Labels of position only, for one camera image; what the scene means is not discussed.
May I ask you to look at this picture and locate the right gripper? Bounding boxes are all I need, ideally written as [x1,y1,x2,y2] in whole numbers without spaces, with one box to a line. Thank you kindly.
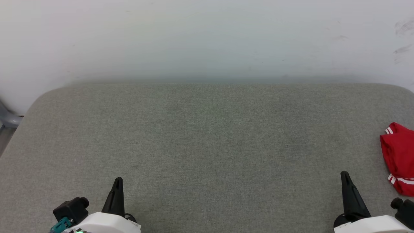
[333,171,371,232]

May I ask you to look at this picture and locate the teal cable connector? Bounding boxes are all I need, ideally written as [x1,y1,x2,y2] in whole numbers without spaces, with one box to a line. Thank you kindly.
[49,217,73,233]

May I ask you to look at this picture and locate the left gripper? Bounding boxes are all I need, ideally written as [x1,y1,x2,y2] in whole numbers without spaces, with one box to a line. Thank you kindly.
[102,177,138,224]

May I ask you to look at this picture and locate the red garment with white trim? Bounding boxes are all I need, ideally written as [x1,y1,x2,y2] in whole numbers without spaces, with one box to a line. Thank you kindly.
[380,122,414,197]

